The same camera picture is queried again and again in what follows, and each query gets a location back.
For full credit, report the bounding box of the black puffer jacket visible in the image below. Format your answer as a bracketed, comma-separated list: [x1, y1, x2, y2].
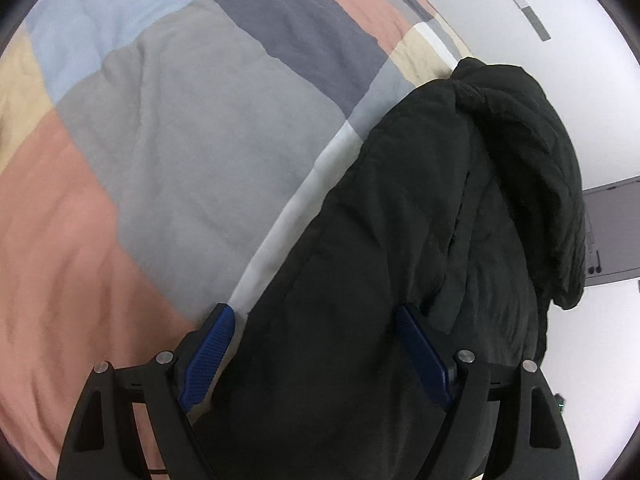
[195, 58, 586, 479]

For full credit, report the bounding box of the grey bedroom door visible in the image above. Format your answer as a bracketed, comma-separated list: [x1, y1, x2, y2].
[584, 176, 640, 286]

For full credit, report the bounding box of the checkered patchwork bed blanket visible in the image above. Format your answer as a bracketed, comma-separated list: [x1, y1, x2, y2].
[1, 0, 469, 479]

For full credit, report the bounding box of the grey wall panel switch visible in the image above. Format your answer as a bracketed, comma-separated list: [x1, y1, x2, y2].
[512, 0, 551, 42]

